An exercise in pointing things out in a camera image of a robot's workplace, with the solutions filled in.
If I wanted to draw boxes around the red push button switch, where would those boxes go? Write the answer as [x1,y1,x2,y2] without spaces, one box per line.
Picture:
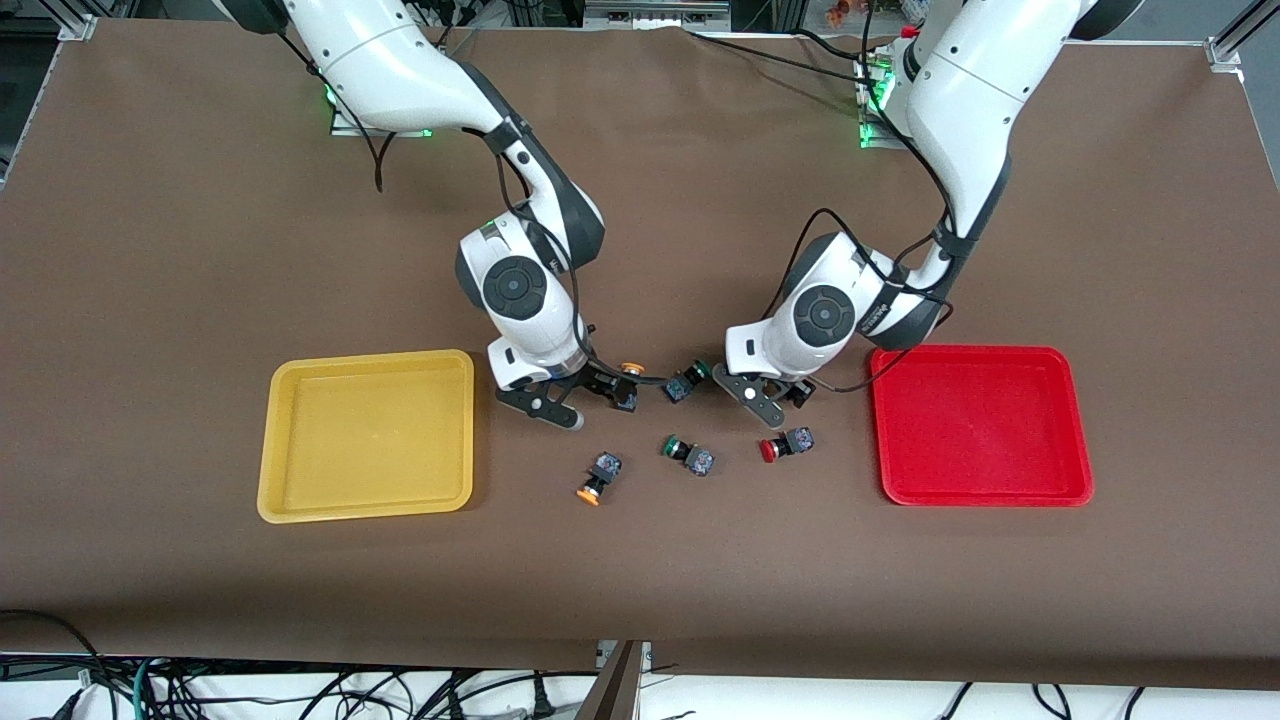
[758,427,814,464]

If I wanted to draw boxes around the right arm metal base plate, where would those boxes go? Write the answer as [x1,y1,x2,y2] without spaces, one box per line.
[328,85,433,138]

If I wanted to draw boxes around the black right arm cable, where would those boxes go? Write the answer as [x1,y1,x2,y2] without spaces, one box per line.
[275,30,601,386]

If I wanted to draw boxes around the black cable on table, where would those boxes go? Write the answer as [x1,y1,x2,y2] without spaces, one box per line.
[685,28,876,86]

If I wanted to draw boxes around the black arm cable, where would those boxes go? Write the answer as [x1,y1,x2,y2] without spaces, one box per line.
[765,205,956,393]
[275,30,601,386]

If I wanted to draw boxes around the yellow plastic tray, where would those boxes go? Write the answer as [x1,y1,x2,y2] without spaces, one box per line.
[257,349,476,525]

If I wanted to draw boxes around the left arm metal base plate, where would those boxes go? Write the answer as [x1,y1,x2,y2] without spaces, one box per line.
[855,55,911,151]

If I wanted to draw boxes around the black floor cable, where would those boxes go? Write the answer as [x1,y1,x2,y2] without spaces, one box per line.
[0,608,101,720]

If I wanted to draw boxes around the brown table leg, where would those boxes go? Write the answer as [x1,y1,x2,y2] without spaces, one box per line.
[575,640,646,720]

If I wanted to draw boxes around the white table bracket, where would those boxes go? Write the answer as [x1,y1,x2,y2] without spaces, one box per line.
[597,640,653,673]

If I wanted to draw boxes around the grey metal device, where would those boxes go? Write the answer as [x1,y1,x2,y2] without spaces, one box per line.
[583,0,731,31]

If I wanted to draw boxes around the green push button switch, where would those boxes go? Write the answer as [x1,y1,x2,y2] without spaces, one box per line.
[662,435,716,477]
[662,360,712,404]

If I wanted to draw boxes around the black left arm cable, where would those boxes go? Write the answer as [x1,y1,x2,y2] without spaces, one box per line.
[765,205,956,393]

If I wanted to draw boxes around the red plastic tray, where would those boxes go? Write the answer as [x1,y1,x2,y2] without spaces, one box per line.
[868,345,1095,508]

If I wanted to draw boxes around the teal floor cable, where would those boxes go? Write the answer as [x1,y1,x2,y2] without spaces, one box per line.
[130,655,161,720]

